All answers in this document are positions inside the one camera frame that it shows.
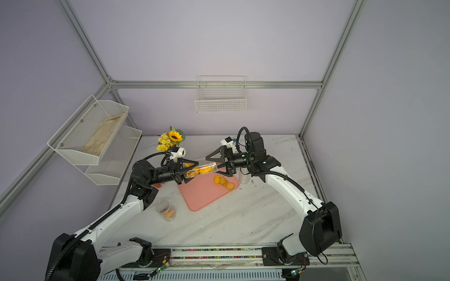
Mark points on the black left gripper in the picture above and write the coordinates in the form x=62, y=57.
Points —
x=175, y=168

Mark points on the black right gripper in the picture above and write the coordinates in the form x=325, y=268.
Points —
x=228, y=160

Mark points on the clear jar with orange cookies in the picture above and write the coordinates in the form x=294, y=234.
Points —
x=190, y=166

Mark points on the clear plastic cookie jar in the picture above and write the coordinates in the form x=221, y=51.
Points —
x=244, y=176

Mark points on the clear jar with brown cookies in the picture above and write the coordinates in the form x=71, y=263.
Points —
x=165, y=210

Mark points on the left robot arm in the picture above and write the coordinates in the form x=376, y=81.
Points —
x=79, y=257

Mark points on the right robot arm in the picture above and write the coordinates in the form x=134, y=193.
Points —
x=321, y=224

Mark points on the pink plastic tray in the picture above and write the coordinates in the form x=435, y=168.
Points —
x=202, y=191

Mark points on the yellow sunflower bouquet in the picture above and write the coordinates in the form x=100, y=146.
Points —
x=171, y=139

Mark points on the beige cloth in basket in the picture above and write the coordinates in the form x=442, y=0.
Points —
x=97, y=143

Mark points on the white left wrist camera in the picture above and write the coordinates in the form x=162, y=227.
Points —
x=177, y=153

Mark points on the white wire wall basket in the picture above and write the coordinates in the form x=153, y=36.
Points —
x=221, y=94

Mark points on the white mesh wall basket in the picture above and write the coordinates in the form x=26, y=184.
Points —
x=109, y=168

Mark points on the aluminium frame profile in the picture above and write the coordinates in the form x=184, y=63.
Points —
x=18, y=187

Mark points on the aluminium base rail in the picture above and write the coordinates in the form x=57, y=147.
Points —
x=227, y=263

